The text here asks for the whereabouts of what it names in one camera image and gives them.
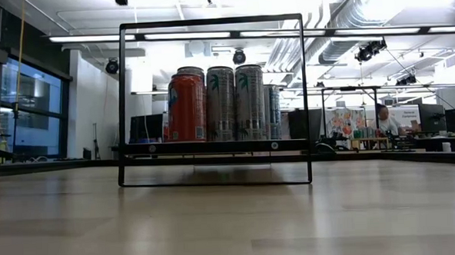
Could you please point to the red beverage can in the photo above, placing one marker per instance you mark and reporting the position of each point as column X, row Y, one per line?
column 186, row 110

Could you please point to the black aluminium table frame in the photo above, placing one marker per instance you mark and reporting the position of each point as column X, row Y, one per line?
column 60, row 166

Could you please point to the person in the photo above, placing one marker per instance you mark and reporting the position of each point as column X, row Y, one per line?
column 387, row 122

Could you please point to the beige cloth cover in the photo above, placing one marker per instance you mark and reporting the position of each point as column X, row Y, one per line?
column 285, row 124

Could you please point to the blue silver energy drink can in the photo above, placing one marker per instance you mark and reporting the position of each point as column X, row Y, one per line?
column 274, row 114

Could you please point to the small black box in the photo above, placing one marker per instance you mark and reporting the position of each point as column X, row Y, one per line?
column 86, row 153

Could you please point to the black frame workstation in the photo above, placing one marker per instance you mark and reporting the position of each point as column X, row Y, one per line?
column 375, row 98

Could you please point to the long light strip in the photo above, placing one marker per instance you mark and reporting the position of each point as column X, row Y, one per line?
column 89, row 38

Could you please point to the white cup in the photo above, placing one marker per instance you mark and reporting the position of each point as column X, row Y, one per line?
column 446, row 147

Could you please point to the thin black tripod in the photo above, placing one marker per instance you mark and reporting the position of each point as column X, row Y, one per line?
column 96, row 144

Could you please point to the black metal wood shelf rack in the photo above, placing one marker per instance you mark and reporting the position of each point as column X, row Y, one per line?
column 213, row 146

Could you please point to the black spotlight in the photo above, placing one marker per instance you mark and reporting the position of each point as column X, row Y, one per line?
column 239, row 57
column 112, row 66

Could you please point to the black tripod stand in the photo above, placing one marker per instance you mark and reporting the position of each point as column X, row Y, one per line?
column 15, row 133

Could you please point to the colourful poster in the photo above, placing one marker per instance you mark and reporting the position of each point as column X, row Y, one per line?
column 344, row 122

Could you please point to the glass window wall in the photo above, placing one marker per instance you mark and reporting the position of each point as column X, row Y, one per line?
column 35, row 124

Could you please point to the black track light cluster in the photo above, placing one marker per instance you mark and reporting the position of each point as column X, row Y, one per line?
column 370, row 50
column 406, row 80

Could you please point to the white sign board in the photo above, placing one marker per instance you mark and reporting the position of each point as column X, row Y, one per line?
column 408, row 116

